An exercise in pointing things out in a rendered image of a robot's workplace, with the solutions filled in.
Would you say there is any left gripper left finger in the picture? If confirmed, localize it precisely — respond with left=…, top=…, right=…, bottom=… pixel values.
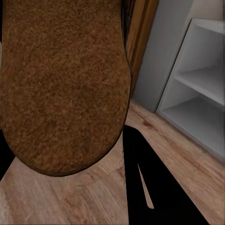
left=0, top=129, right=15, bottom=181

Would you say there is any sandal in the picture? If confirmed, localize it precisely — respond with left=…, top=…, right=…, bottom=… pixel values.
left=0, top=0, right=134, bottom=177

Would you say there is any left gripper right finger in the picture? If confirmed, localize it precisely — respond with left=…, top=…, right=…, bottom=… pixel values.
left=122, top=125, right=210, bottom=225

